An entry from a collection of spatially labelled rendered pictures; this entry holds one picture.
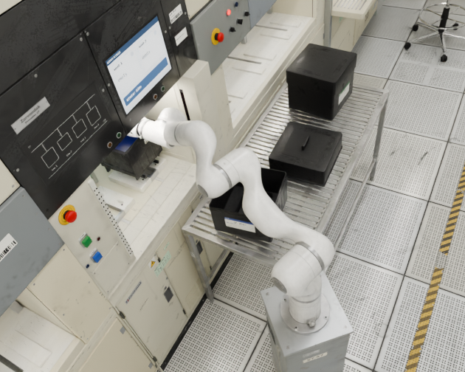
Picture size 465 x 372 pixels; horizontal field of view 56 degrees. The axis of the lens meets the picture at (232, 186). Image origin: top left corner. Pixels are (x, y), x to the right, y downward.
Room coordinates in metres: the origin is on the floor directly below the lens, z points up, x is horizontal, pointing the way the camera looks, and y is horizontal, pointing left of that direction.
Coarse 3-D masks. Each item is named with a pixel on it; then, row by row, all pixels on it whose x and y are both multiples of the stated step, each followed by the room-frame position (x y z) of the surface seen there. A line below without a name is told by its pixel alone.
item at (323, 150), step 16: (288, 128) 1.65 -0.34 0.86; (304, 128) 1.63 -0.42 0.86; (320, 128) 1.61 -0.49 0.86; (288, 144) 1.54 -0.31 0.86; (304, 144) 1.49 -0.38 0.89; (320, 144) 1.50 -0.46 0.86; (336, 144) 1.48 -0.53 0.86; (272, 160) 1.46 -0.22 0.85; (288, 160) 1.43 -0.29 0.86; (304, 160) 1.41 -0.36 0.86; (320, 160) 1.39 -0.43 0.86; (336, 160) 1.46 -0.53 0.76; (288, 176) 1.41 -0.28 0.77; (304, 176) 1.37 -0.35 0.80; (320, 176) 1.32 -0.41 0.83
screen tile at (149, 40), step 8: (152, 32) 1.41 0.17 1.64; (144, 40) 1.37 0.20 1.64; (152, 40) 1.40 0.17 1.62; (160, 40) 1.43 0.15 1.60; (144, 48) 1.36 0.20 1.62; (160, 48) 1.42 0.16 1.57; (152, 56) 1.38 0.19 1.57; (160, 56) 1.41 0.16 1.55; (144, 64) 1.34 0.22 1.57; (152, 64) 1.37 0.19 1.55
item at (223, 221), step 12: (264, 168) 1.35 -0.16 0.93; (264, 180) 1.35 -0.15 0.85; (276, 180) 1.32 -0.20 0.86; (228, 192) 1.36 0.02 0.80; (240, 192) 1.37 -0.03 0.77; (276, 192) 1.32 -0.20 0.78; (216, 204) 1.25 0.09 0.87; (228, 204) 1.31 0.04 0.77; (240, 204) 1.28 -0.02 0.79; (276, 204) 1.15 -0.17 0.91; (216, 216) 1.18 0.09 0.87; (228, 216) 1.15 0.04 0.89; (240, 216) 1.12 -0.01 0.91; (216, 228) 1.18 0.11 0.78; (228, 228) 1.15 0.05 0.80; (240, 228) 1.12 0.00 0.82; (252, 228) 1.10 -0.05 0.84; (264, 240) 1.07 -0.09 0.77
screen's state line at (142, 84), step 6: (162, 60) 1.42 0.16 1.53; (156, 66) 1.39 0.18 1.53; (162, 66) 1.41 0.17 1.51; (150, 72) 1.35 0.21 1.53; (156, 72) 1.38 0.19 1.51; (144, 78) 1.32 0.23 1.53; (150, 78) 1.35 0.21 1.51; (138, 84) 1.30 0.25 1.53; (144, 84) 1.32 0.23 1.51; (132, 90) 1.27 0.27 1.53; (138, 90) 1.29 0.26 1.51; (126, 96) 1.24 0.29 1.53; (132, 96) 1.26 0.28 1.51; (126, 102) 1.23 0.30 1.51
